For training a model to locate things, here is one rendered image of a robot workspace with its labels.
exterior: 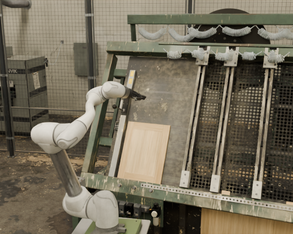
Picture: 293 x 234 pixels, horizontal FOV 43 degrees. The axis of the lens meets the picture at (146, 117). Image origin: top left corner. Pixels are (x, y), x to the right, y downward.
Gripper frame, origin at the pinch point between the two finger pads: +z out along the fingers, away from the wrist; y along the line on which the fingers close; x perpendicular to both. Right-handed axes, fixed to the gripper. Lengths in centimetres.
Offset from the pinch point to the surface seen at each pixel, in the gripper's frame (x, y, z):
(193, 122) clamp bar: -4.2, -27.2, 40.2
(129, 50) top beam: -12, 59, 27
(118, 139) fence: 47, 6, 19
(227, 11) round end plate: -89, 42, 88
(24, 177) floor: 246, 152, 111
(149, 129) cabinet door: 24.2, -5.2, 30.2
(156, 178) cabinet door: 46, -41, 27
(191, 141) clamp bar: 7, -38, 37
